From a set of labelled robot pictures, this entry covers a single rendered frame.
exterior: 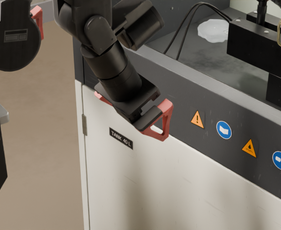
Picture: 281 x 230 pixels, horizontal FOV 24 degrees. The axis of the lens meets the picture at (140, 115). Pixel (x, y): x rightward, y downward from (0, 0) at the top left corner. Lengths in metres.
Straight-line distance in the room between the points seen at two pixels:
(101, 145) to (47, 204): 0.85
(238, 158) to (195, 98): 0.14
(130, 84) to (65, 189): 1.56
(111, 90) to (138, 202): 0.68
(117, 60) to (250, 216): 0.53
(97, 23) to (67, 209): 1.60
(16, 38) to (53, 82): 2.36
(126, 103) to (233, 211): 0.47
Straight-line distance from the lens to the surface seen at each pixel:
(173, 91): 1.38
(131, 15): 0.97
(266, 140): 1.25
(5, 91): 3.17
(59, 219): 2.42
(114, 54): 0.97
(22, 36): 0.85
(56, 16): 0.96
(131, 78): 1.01
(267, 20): 1.52
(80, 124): 1.71
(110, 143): 1.63
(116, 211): 1.76
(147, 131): 1.02
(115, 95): 1.02
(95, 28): 0.92
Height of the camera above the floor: 1.62
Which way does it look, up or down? 33 degrees down
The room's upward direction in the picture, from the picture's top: straight up
